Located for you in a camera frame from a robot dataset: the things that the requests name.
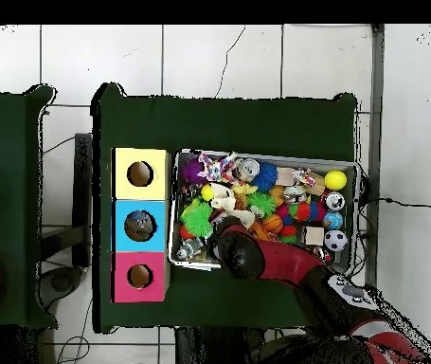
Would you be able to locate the dark green table cloth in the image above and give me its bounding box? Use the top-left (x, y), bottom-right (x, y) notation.
top-left (0, 83), bottom-right (58, 329)
top-left (91, 82), bottom-right (359, 337)

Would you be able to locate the black cable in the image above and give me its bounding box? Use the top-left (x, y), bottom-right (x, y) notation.
top-left (358, 195), bottom-right (431, 209)

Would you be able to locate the grey metal bar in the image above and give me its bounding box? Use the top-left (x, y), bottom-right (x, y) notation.
top-left (362, 24), bottom-right (386, 287)

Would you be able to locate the wooden box with three holes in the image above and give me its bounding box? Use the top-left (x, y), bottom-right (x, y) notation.
top-left (110, 147), bottom-right (171, 304)

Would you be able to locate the purple spiky ball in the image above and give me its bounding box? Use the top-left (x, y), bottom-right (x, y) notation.
top-left (179, 157), bottom-right (205, 185)

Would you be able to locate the multicoloured patterned cloth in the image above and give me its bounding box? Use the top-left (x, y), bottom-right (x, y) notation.
top-left (197, 151), bottom-right (239, 184)

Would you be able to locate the globe print ball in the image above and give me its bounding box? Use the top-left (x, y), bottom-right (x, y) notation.
top-left (322, 210), bottom-right (344, 230)

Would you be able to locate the black stand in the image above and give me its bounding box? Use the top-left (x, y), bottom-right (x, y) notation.
top-left (71, 132), bottom-right (94, 268)

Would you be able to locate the green rubber koosh ball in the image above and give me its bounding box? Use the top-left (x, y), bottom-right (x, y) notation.
top-left (246, 191), bottom-right (277, 217)
top-left (179, 202), bottom-right (214, 239)

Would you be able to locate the small soccer ball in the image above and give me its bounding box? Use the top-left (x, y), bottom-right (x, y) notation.
top-left (323, 229), bottom-right (349, 252)

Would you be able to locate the yellow ball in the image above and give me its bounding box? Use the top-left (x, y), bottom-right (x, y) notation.
top-left (324, 169), bottom-right (348, 191)

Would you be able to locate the wire mesh bin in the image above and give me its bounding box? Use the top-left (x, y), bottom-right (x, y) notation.
top-left (169, 148), bottom-right (362, 278)

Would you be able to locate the orange toy basketball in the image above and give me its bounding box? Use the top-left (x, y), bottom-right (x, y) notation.
top-left (261, 213), bottom-right (284, 234)

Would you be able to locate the dark grey rounded base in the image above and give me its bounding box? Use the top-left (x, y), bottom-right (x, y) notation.
top-left (39, 264), bottom-right (87, 310)

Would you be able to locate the blue rubber koosh ball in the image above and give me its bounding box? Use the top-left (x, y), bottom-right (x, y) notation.
top-left (250, 162), bottom-right (278, 192)

